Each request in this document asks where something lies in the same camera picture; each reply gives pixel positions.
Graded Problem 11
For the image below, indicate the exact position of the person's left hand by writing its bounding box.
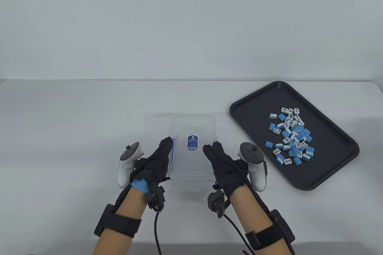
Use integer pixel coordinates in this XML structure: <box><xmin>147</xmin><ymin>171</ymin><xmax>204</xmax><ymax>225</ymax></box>
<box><xmin>130</xmin><ymin>137</ymin><xmax>174</xmax><ymax>196</ymax></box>

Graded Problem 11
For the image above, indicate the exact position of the person's right hand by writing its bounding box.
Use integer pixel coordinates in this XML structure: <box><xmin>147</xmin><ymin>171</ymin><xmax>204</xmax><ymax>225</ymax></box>
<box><xmin>203</xmin><ymin>141</ymin><xmax>249</xmax><ymax>192</ymax></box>

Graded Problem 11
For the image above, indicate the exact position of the clear plastic container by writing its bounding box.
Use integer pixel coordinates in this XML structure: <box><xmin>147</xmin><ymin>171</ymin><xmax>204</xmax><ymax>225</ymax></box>
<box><xmin>145</xmin><ymin>113</ymin><xmax>218</xmax><ymax>190</ymax></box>

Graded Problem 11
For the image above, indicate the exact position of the person's left forearm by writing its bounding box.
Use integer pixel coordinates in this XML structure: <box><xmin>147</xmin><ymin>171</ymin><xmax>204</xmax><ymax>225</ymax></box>
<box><xmin>92</xmin><ymin>182</ymin><xmax>150</xmax><ymax>255</ymax></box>

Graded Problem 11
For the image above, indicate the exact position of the person's right forearm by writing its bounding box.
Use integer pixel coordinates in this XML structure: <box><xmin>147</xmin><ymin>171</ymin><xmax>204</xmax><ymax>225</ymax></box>
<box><xmin>229</xmin><ymin>182</ymin><xmax>289</xmax><ymax>255</ymax></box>

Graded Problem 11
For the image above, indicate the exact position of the white controller with grey top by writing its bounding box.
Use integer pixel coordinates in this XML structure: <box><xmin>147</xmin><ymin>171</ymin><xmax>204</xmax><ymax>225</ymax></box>
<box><xmin>238</xmin><ymin>142</ymin><xmax>268</xmax><ymax>193</ymax></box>

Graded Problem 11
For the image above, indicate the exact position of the black plastic tray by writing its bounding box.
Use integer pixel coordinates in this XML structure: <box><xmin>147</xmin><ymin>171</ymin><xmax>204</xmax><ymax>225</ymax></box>
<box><xmin>229</xmin><ymin>81</ymin><xmax>360</xmax><ymax>191</ymax></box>

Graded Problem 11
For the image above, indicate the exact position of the pile of blue-white mahjong tiles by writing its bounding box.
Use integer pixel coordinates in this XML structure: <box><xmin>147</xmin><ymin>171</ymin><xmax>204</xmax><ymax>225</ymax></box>
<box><xmin>265</xmin><ymin>107</ymin><xmax>314</xmax><ymax>166</ymax></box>

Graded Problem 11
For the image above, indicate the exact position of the white controller with black ring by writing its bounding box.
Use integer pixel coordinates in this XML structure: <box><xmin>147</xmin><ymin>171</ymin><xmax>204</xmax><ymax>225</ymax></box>
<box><xmin>117</xmin><ymin>142</ymin><xmax>145</xmax><ymax>189</ymax></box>

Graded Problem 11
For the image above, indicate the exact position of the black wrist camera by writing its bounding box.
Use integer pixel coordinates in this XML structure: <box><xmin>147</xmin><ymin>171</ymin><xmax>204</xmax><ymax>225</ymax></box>
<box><xmin>146</xmin><ymin>186</ymin><xmax>165</xmax><ymax>213</ymax></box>
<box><xmin>208</xmin><ymin>189</ymin><xmax>231</xmax><ymax>219</ymax></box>

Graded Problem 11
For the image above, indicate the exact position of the black cable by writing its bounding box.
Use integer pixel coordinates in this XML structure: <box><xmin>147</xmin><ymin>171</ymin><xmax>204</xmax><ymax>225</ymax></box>
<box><xmin>153</xmin><ymin>211</ymin><xmax>163</xmax><ymax>255</ymax></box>
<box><xmin>222</xmin><ymin>213</ymin><xmax>250</xmax><ymax>255</ymax></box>

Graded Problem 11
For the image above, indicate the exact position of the black forearm strap with box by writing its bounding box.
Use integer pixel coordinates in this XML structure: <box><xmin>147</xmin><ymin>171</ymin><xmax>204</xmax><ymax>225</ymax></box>
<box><xmin>244</xmin><ymin>210</ymin><xmax>295</xmax><ymax>251</ymax></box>
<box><xmin>94</xmin><ymin>204</ymin><xmax>142</xmax><ymax>239</ymax></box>

